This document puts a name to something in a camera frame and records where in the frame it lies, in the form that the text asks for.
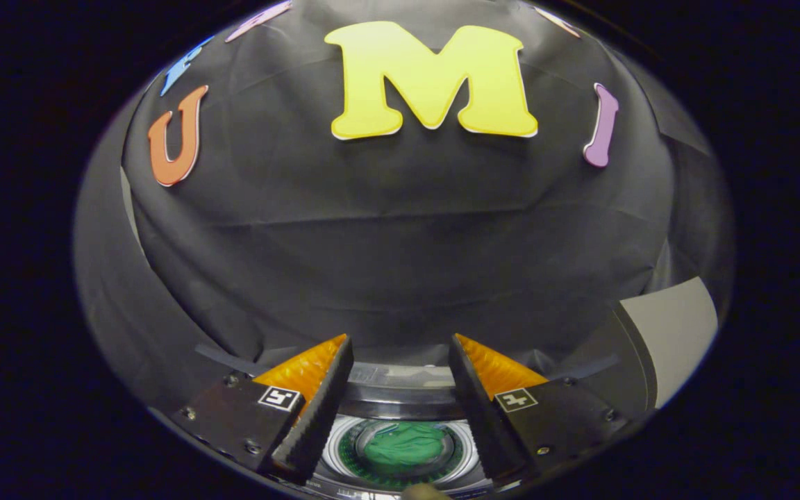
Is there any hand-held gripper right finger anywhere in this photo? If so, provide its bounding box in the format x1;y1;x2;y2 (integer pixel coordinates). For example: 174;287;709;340
447;333;630;487

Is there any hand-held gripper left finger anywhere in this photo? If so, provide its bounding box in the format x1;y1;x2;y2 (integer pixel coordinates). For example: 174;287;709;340
169;333;356;485

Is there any dark washing machine lid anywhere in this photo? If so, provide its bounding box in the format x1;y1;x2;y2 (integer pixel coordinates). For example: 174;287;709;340
303;385;508;499

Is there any green polo shirt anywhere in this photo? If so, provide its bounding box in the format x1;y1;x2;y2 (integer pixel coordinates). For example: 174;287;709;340
362;422;446;467

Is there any grey washing machine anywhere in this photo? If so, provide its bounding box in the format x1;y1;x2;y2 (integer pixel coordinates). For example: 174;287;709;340
348;361;458;403

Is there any beige cabinet with dark top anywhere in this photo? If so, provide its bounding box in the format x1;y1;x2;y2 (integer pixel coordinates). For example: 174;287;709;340
560;276;720;417

